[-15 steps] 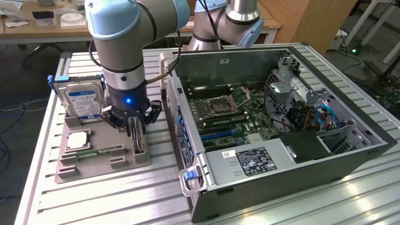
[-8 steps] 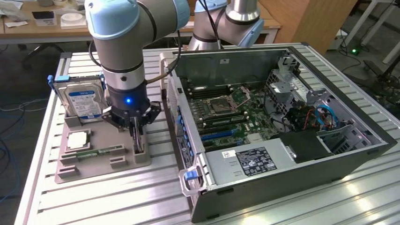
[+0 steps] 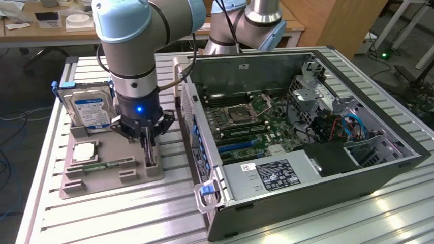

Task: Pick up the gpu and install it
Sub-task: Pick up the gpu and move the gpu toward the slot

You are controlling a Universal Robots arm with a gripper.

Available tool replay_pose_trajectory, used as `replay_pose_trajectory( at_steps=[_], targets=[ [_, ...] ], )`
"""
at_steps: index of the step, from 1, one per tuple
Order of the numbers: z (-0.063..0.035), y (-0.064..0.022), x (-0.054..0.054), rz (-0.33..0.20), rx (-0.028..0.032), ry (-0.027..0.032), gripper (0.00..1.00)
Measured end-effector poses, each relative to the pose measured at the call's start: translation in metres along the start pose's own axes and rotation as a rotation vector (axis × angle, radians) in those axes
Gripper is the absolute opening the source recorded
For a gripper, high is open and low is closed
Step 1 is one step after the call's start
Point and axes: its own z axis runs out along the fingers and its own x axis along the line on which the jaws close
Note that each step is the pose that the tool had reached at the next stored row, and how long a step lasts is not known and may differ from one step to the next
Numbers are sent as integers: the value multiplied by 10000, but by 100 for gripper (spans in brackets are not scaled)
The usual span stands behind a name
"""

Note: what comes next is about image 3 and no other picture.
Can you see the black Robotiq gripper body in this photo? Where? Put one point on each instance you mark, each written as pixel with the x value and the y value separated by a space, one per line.
pixel 140 117

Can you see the graphics card with metal bracket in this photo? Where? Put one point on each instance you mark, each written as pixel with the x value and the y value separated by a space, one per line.
pixel 152 157

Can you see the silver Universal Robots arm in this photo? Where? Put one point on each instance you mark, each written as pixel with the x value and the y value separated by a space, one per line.
pixel 129 63

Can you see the grey plastic parts rack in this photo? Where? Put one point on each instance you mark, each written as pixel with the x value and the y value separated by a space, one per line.
pixel 109 152

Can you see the hard disk with blue rails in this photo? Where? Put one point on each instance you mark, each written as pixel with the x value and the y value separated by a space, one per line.
pixel 90 111

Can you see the silver CPU chip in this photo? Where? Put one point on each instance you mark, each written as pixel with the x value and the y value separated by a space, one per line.
pixel 85 152

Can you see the green RAM stick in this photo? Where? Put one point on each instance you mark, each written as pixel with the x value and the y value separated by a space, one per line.
pixel 98 165

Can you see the CPU socket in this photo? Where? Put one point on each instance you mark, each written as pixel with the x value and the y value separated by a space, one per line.
pixel 240 114

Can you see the blue expansion slot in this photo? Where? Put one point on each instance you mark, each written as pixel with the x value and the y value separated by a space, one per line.
pixel 236 147

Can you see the black installed RAM stick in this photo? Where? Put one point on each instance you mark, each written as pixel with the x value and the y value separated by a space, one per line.
pixel 244 129

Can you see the metal socket cover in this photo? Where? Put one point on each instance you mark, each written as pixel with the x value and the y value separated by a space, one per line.
pixel 259 99

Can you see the blue case latch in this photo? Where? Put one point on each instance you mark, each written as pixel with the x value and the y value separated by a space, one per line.
pixel 208 190

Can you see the green motherboard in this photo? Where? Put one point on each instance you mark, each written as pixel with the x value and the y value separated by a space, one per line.
pixel 281 132

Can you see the black office chair base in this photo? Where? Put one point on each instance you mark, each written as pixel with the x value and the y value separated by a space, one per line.
pixel 45 54

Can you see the grey power supply unit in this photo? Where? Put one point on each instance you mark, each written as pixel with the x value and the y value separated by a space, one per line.
pixel 272 175

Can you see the wooden desk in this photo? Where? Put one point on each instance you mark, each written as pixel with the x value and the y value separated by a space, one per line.
pixel 52 35

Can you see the metal drive cage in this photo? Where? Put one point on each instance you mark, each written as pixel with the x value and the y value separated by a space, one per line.
pixel 305 96

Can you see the white box with round dish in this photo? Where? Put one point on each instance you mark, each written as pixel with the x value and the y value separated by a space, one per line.
pixel 78 21

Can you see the white box with black top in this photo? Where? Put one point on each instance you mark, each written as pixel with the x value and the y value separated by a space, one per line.
pixel 52 24

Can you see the white paper tag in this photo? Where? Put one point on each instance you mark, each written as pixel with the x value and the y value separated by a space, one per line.
pixel 17 26

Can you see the black plastic shroud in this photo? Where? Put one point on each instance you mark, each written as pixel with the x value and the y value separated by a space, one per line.
pixel 332 157

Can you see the grey cup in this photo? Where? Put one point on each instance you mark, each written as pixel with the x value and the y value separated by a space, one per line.
pixel 49 3

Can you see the open black PC case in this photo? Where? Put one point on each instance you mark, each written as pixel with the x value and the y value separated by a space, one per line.
pixel 305 203

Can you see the clear plastic bag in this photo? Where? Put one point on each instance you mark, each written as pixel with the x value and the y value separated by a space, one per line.
pixel 14 12

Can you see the metal disk bay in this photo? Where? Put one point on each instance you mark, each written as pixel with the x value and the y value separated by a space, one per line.
pixel 369 152

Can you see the wooden cabinet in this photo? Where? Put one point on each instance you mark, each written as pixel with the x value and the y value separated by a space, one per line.
pixel 340 25

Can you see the green power light device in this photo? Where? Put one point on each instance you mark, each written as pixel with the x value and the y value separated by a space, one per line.
pixel 384 55

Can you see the black floor stand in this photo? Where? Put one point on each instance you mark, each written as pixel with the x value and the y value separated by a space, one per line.
pixel 405 73

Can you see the white table frame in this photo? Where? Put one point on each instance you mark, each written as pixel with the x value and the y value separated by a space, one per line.
pixel 408 28

